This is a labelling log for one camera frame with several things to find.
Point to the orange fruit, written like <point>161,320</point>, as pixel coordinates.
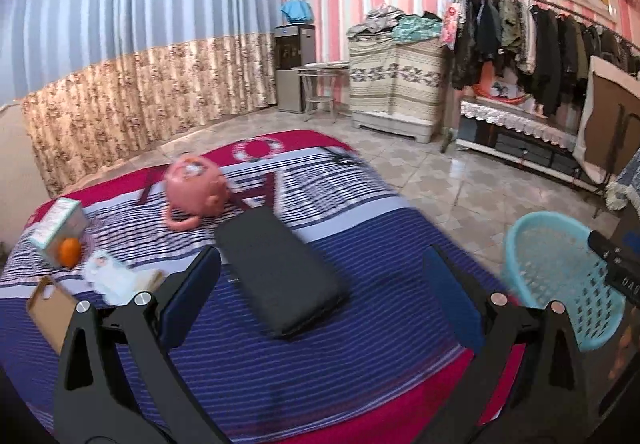
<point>69,252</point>

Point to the white crumpled wrapper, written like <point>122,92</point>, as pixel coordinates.
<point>114,281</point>

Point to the white green tissue box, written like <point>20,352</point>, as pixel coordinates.
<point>66,218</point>

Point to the brown board white frame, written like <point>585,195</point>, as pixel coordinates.
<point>612,96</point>

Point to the blue floral fringed cloth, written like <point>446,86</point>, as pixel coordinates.
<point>626,188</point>

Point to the pink round plush toy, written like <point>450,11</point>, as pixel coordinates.
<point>195,189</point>

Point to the pile of folded clothes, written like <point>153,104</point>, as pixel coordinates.
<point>390,22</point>

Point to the light blue laundry basket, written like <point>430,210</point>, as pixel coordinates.
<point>547,258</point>

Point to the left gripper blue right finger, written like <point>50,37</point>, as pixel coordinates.
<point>459,295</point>

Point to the low tv cabinet lace cover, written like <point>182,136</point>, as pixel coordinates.
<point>526,140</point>

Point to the striped blue red bed blanket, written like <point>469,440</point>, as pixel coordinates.
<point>374,370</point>

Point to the brown cardboard piece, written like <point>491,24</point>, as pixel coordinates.
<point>51,307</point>

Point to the grey water dispenser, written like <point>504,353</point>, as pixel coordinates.
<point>294,47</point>

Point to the blue and floral curtain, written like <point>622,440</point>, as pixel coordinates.
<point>101,80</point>

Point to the blue covered water bottle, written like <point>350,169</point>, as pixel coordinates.
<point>297,12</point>

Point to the clothes rack with dark garments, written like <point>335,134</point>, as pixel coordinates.
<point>546,45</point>

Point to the small metal stool table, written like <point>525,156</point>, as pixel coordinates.
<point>319,81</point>

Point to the patterned cloth covered cabinet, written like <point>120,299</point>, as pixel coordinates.
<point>397,88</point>

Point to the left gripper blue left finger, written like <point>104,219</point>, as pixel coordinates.
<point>182,295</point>

